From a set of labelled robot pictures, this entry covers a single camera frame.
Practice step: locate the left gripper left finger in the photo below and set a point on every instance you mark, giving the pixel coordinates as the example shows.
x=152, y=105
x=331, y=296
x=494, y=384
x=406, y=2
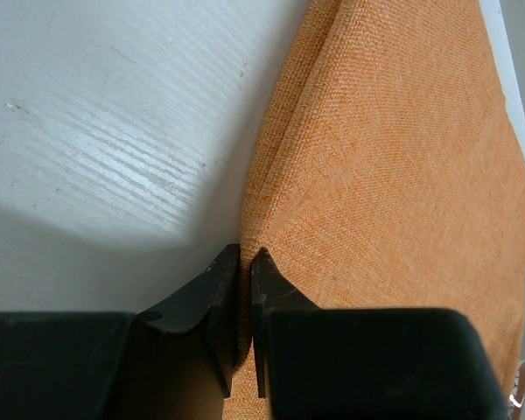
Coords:
x=207, y=303

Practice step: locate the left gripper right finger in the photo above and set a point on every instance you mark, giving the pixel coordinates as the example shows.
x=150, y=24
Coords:
x=289, y=334

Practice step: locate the orange cloth placemat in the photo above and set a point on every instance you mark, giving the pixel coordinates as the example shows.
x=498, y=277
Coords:
x=389, y=187

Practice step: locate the floral patterned ceramic plate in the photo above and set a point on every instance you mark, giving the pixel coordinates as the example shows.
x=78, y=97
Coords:
x=516, y=397

